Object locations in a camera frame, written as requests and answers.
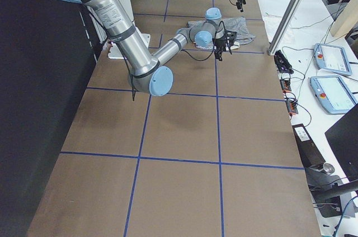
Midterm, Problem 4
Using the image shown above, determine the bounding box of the black box with white label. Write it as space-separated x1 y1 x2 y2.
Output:
292 124 326 168

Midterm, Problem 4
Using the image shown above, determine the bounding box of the black monitor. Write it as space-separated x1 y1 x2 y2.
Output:
325 105 358 181

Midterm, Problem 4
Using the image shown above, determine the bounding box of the striped polo shirt white collar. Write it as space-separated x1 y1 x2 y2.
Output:
187 17 256 50

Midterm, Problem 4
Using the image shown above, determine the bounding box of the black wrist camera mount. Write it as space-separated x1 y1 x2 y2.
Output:
225 30 240 51

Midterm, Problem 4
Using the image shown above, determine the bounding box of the silver round knob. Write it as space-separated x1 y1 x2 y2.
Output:
322 163 335 175

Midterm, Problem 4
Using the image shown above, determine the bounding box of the orange black terminal block strip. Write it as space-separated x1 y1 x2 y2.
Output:
279 78 298 117

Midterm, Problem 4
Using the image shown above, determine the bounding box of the aluminium frame post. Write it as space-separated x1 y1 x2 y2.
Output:
268 0 301 55

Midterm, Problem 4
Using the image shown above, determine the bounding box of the black connector bundle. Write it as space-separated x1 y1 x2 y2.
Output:
274 50 294 74

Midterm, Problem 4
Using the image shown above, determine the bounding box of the upper blue teach pendant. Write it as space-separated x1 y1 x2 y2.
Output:
314 44 352 76

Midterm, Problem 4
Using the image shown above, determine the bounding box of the blue teach pendant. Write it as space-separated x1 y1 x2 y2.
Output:
314 44 352 76
309 75 357 115

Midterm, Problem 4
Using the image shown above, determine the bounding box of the lower blue teach pendant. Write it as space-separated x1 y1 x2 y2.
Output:
309 75 357 115

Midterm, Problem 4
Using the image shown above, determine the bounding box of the wooden beam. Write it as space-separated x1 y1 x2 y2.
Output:
331 0 357 37

